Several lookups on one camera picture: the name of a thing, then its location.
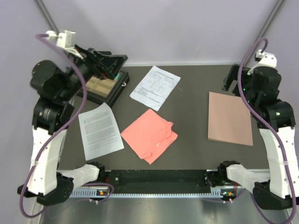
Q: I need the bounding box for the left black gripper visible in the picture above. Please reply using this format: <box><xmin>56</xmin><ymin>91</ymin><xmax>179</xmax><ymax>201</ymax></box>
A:
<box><xmin>59</xmin><ymin>43</ymin><xmax>128</xmax><ymax>100</ymax></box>

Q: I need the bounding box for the beige paper folder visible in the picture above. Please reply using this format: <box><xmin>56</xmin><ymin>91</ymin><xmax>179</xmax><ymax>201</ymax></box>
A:
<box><xmin>207</xmin><ymin>92</ymin><xmax>253</xmax><ymax>146</ymax></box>

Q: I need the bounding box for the white text document sheet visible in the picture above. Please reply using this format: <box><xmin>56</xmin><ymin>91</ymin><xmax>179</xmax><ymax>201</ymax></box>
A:
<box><xmin>78</xmin><ymin>103</ymin><xmax>124</xmax><ymax>161</ymax></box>

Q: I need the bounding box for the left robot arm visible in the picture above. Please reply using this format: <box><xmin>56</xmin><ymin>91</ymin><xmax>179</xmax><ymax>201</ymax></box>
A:
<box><xmin>17</xmin><ymin>47</ymin><xmax>128</xmax><ymax>206</ymax></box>

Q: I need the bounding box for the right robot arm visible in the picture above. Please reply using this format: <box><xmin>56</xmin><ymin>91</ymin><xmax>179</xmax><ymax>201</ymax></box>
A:
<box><xmin>218</xmin><ymin>64</ymin><xmax>299</xmax><ymax>210</ymax></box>

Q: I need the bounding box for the black compartment box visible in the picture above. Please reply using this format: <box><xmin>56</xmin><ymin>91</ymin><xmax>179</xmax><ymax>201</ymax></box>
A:
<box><xmin>86</xmin><ymin>71</ymin><xmax>130</xmax><ymax>107</ymax></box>

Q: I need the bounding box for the white table form sheet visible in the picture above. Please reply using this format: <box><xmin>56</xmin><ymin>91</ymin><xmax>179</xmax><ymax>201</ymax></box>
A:
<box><xmin>130</xmin><ymin>66</ymin><xmax>181</xmax><ymax>111</ymax></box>

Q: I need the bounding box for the pink folded cloth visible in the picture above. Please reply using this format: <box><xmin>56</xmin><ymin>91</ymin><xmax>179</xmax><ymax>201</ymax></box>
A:
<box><xmin>121</xmin><ymin>109</ymin><xmax>178</xmax><ymax>165</ymax></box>

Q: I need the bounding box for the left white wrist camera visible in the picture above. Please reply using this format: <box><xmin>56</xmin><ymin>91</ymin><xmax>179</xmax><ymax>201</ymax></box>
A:
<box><xmin>46</xmin><ymin>30</ymin><xmax>84</xmax><ymax>59</ymax></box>

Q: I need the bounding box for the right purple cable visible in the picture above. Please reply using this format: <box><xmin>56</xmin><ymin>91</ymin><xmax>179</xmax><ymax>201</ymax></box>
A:
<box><xmin>224</xmin><ymin>38</ymin><xmax>297</xmax><ymax>224</ymax></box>

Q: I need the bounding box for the purple cable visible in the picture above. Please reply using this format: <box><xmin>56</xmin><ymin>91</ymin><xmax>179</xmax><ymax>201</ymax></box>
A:
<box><xmin>224</xmin><ymin>38</ymin><xmax>297</xmax><ymax>224</ymax></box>
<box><xmin>19</xmin><ymin>34</ymin><xmax>115</xmax><ymax>218</ymax></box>

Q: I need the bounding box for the left aluminium frame post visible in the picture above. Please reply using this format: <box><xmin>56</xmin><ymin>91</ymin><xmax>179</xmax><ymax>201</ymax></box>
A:
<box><xmin>34</xmin><ymin>0</ymin><xmax>59</xmax><ymax>33</ymax></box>

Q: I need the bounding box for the aluminium frame post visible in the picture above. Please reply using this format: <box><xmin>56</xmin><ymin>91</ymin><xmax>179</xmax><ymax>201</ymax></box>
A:
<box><xmin>34</xmin><ymin>0</ymin><xmax>59</xmax><ymax>33</ymax></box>
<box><xmin>255</xmin><ymin>0</ymin><xmax>286</xmax><ymax>41</ymax></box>

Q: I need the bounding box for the right aluminium frame post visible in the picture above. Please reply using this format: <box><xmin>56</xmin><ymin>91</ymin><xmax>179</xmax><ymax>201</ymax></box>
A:
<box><xmin>255</xmin><ymin>0</ymin><xmax>286</xmax><ymax>41</ymax></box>

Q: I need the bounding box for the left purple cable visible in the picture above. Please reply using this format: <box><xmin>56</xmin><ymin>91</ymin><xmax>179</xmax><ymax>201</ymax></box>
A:
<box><xmin>19</xmin><ymin>34</ymin><xmax>115</xmax><ymax>218</ymax></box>

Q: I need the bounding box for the grey slotted cable duct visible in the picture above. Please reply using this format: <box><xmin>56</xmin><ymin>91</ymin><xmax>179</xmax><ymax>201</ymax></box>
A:
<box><xmin>70</xmin><ymin>188</ymin><xmax>223</xmax><ymax>198</ymax></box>

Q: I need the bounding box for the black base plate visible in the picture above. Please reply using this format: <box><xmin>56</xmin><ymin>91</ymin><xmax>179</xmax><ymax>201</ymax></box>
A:
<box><xmin>100</xmin><ymin>170</ymin><xmax>211</xmax><ymax>193</ymax></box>

